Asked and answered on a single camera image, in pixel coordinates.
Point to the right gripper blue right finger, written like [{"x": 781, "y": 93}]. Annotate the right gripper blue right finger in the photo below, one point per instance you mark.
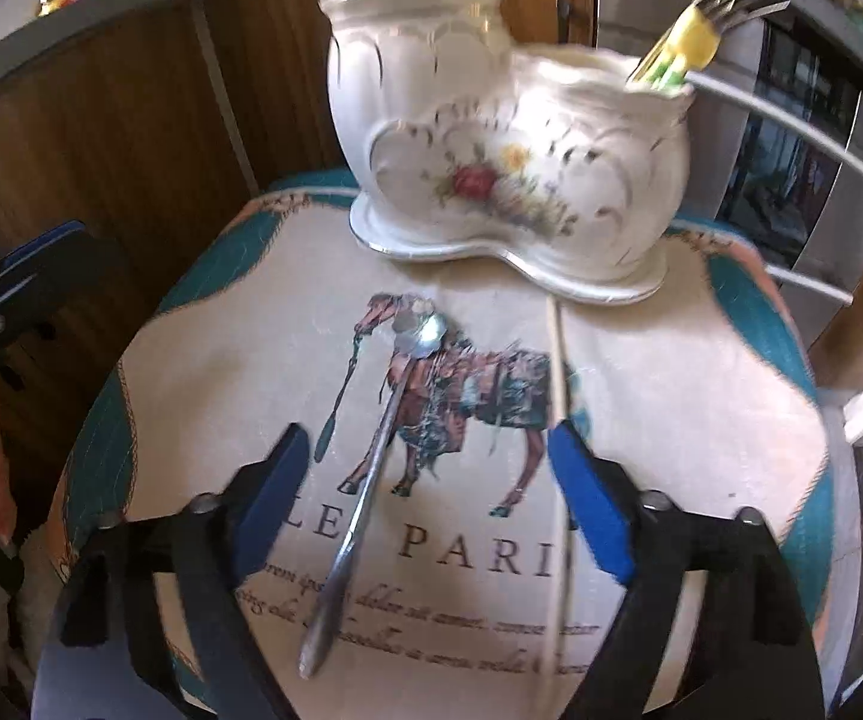
[{"x": 602, "y": 520}]

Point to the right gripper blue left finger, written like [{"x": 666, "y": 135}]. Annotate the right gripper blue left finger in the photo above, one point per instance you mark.
[{"x": 262, "y": 496}]

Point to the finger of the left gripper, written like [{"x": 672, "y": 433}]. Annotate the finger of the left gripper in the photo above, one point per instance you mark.
[{"x": 40, "y": 276}]

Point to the wooden chopstick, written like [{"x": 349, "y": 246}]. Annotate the wooden chopstick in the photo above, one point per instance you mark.
[{"x": 560, "y": 565}]

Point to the silver spoon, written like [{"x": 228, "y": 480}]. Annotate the silver spoon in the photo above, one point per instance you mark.
[{"x": 419, "y": 331}]

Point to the white ceramic double utensil holder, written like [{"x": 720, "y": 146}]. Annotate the white ceramic double utensil holder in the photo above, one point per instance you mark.
[{"x": 464, "y": 144}]

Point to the yellow green plastic spoon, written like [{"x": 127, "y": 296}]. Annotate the yellow green plastic spoon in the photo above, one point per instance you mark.
[
  {"x": 694, "y": 37},
  {"x": 667, "y": 74}
]

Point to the silver fork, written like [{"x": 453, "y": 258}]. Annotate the silver fork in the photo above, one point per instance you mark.
[{"x": 738, "y": 4}]

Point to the printed horse placemat cloth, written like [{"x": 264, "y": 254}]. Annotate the printed horse placemat cloth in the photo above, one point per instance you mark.
[{"x": 701, "y": 391}]

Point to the stainless steel oven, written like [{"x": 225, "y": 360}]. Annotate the stainless steel oven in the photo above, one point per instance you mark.
[{"x": 800, "y": 206}]

